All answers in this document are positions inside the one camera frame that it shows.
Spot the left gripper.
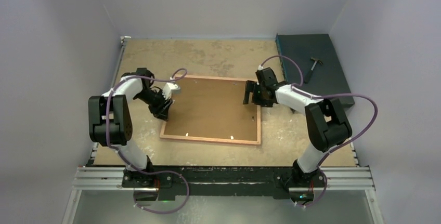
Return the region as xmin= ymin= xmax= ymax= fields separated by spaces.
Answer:
xmin=135 ymin=89 xmax=173 ymax=121

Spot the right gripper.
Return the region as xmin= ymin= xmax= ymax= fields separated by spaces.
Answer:
xmin=242 ymin=80 xmax=273 ymax=108

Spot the pink picture frame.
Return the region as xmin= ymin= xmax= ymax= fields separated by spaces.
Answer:
xmin=159 ymin=74 xmax=263 ymax=147

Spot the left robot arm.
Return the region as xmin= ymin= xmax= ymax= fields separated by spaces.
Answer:
xmin=88 ymin=68 xmax=180 ymax=187

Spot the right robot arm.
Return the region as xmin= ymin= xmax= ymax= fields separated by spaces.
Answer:
xmin=243 ymin=67 xmax=353 ymax=186

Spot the small hammer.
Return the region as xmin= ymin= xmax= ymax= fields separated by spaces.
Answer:
xmin=304 ymin=57 xmax=323 ymax=84

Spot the dark blue box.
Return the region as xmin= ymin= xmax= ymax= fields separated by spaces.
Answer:
xmin=275 ymin=34 xmax=351 ymax=95

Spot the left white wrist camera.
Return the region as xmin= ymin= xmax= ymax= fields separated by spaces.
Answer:
xmin=162 ymin=82 xmax=181 ymax=100

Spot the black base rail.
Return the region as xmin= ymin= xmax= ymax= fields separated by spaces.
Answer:
xmin=122 ymin=165 xmax=325 ymax=201

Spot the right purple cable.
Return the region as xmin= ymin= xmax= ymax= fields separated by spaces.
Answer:
xmin=258 ymin=55 xmax=379 ymax=210

